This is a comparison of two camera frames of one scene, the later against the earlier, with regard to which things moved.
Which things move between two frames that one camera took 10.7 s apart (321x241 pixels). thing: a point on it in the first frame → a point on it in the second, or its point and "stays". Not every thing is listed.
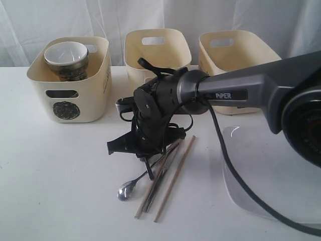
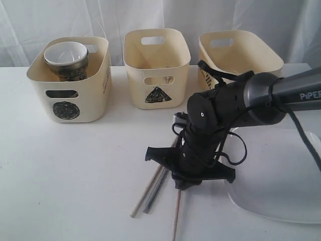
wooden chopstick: x=176 y=176 → x=176 y=215
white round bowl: x=65 y=52 stays
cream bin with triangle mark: x=167 y=48 stays
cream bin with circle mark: x=85 y=100 stays
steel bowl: x=74 y=72 stays
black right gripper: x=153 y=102 → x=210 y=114
